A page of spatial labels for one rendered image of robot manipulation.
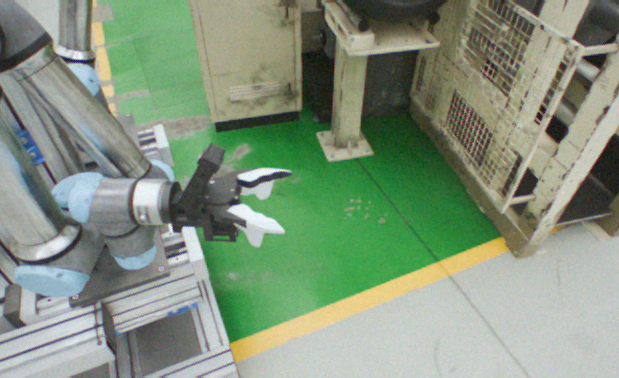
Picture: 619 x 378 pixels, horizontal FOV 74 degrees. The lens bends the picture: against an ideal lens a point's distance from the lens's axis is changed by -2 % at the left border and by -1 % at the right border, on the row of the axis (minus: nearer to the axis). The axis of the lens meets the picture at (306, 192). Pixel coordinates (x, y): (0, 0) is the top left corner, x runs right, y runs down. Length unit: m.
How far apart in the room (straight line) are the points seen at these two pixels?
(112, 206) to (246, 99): 1.85
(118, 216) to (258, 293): 1.17
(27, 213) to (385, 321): 1.35
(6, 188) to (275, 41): 1.80
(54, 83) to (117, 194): 0.20
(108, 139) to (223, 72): 1.64
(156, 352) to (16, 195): 0.89
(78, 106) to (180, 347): 0.95
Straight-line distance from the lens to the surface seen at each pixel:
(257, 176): 0.71
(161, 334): 1.56
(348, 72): 2.15
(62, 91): 0.78
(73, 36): 1.46
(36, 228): 0.82
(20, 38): 0.76
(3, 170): 0.75
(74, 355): 1.12
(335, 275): 1.86
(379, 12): 1.60
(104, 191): 0.73
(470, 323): 1.85
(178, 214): 0.71
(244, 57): 2.37
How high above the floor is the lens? 1.54
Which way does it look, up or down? 45 degrees down
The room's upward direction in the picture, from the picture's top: straight up
